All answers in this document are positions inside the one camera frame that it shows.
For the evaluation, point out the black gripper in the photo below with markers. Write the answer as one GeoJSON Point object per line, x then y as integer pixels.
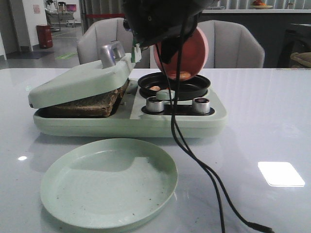
{"type": "Point", "coordinates": [154, 21]}

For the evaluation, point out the fruit bowl on counter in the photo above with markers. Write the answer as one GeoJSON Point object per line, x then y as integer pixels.
{"type": "Point", "coordinates": [258, 4]}

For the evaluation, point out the black round frying pan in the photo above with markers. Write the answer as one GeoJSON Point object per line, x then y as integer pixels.
{"type": "Point", "coordinates": [189, 89]}

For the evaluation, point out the red trash bin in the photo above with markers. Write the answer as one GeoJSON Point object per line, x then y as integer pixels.
{"type": "Point", "coordinates": [44, 36]}

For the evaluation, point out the dark counter with white top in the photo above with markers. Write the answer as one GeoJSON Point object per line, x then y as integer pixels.
{"type": "Point", "coordinates": [279, 33]}

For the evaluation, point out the white bread slice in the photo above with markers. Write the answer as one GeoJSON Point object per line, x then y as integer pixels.
{"type": "Point", "coordinates": [98, 106]}

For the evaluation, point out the green breakfast maker base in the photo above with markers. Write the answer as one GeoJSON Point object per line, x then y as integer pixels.
{"type": "Point", "coordinates": [129, 120]}

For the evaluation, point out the green breakfast maker lid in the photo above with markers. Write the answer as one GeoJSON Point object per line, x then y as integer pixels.
{"type": "Point", "coordinates": [81, 82]}

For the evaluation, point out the silver control knob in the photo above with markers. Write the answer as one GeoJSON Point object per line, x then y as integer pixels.
{"type": "Point", "coordinates": [154, 105]}
{"type": "Point", "coordinates": [201, 105]}

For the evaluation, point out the pink plastic bowl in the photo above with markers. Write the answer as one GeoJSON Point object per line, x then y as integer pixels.
{"type": "Point", "coordinates": [194, 55]}

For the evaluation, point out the orange cooked shrimp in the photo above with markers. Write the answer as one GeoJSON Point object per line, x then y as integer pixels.
{"type": "Point", "coordinates": [184, 75]}
{"type": "Point", "coordinates": [155, 88]}

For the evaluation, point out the grey upholstered chair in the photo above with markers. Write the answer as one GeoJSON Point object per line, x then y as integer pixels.
{"type": "Point", "coordinates": [101, 33]}
{"type": "Point", "coordinates": [231, 45]}

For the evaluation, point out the right silver control knob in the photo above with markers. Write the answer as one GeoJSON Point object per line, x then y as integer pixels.
{"type": "Point", "coordinates": [201, 105]}

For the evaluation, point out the beige cushion at right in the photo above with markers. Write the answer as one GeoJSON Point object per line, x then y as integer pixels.
{"type": "Point", "coordinates": [304, 59]}

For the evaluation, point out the left grey upholstered chair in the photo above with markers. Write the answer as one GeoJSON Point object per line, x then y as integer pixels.
{"type": "Point", "coordinates": [101, 33]}

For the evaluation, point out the right grey upholstered chair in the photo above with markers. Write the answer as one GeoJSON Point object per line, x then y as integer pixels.
{"type": "Point", "coordinates": [231, 45]}

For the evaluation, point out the light green round plate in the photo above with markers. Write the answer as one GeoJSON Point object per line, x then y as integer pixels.
{"type": "Point", "coordinates": [113, 185]}

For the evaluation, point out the left silver control knob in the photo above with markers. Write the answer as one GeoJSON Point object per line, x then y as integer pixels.
{"type": "Point", "coordinates": [154, 105]}

